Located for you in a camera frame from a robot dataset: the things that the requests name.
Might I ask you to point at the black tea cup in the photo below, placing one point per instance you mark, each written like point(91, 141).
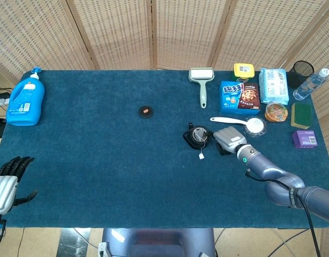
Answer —
point(192, 144)

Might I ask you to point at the clear water bottle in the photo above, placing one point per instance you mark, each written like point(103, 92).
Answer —
point(308, 85)

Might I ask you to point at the pale green lint roller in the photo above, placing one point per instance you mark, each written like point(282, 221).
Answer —
point(203, 91)

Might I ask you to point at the orange jelly cup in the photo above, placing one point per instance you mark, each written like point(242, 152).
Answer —
point(276, 112)

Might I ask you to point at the purple small box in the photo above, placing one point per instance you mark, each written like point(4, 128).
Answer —
point(304, 139)

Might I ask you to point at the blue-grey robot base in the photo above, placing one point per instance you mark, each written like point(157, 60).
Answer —
point(159, 243)

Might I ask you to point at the blue wet wipes pack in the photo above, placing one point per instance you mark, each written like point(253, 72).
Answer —
point(274, 85)

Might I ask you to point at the blue detergent pump bottle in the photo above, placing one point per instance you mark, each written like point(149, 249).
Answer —
point(25, 99)

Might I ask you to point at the green yellow sponge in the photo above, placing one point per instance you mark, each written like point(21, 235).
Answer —
point(302, 113)

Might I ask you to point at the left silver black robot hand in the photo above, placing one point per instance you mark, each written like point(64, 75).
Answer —
point(2, 192)

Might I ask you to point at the black round lid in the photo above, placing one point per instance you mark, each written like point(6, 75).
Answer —
point(145, 112)

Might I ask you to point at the black mesh pen cup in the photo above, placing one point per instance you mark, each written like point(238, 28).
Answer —
point(295, 77)

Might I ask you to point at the yellow lidded container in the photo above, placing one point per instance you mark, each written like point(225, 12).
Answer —
point(244, 69)

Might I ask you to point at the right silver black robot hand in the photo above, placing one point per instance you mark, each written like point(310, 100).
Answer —
point(229, 139)

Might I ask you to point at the white power strip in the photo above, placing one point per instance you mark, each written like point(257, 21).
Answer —
point(1, 101)

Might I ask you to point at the bamboo folding screen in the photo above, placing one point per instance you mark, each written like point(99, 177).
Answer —
point(121, 32)

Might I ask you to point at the blue cookie box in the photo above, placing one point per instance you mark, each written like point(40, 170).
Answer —
point(233, 99)

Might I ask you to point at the white plastic scoop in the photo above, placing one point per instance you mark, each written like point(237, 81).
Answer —
point(253, 125)

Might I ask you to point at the blue table cloth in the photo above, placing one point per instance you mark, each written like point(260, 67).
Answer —
point(100, 160)

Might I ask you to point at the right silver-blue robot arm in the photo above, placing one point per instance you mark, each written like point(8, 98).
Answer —
point(268, 166)

